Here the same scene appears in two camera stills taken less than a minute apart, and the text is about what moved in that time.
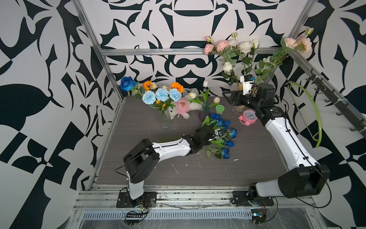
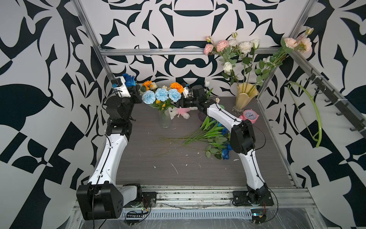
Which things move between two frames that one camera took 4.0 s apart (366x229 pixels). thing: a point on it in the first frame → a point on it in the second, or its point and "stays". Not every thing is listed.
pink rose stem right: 302,44 stays
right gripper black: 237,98 → 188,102
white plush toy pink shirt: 182,107 stays
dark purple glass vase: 205,112 stays
